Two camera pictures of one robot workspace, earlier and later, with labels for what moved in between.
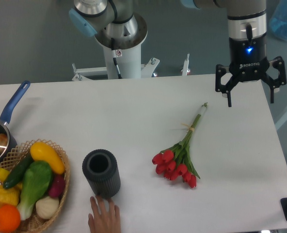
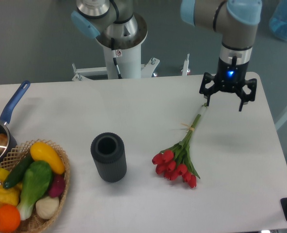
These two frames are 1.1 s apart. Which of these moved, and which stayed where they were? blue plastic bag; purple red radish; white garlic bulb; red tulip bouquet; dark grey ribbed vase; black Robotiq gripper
Moved: black Robotiq gripper; dark grey ribbed vase
Stayed: purple red radish; white garlic bulb; red tulip bouquet; blue plastic bag
